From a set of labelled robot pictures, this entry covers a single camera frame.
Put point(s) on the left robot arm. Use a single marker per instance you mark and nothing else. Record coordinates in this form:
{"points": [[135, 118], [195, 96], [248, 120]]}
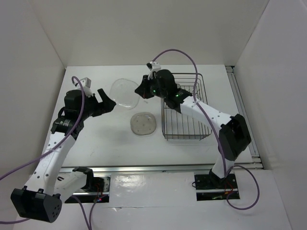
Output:
{"points": [[42, 196]]}

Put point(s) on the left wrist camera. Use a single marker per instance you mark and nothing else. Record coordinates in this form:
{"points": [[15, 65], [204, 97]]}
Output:
{"points": [[86, 84]]}

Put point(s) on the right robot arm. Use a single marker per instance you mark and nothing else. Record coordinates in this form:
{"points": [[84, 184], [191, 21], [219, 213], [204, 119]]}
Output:
{"points": [[231, 131]]}

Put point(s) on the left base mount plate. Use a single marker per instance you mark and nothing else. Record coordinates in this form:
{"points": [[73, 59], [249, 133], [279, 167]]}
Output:
{"points": [[98, 193]]}

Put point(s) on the base mount plate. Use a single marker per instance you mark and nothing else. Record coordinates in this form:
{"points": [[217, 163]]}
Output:
{"points": [[207, 191], [98, 193]]}

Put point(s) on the aluminium side rail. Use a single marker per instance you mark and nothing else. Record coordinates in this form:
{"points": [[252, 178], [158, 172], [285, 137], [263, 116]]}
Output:
{"points": [[256, 159]]}

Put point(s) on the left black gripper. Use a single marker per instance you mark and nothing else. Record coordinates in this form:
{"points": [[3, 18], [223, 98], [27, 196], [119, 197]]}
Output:
{"points": [[107, 105]]}

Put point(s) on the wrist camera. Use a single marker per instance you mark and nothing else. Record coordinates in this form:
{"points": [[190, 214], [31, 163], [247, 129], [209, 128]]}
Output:
{"points": [[86, 84], [153, 67]]}

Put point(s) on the aluminium front rail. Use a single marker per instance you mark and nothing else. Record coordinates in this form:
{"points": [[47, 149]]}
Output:
{"points": [[151, 169]]}

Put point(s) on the smoky plate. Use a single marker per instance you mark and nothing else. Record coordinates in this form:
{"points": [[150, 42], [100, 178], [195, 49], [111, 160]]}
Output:
{"points": [[143, 124]]}

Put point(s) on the clear plate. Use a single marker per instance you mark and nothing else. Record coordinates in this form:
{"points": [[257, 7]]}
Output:
{"points": [[122, 92]]}

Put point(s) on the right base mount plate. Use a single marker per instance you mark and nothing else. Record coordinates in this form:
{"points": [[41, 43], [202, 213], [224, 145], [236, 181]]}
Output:
{"points": [[207, 191]]}

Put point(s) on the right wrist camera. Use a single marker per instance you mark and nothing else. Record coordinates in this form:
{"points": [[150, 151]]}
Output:
{"points": [[153, 67]]}

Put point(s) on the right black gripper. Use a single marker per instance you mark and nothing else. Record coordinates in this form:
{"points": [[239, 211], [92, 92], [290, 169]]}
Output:
{"points": [[143, 90]]}

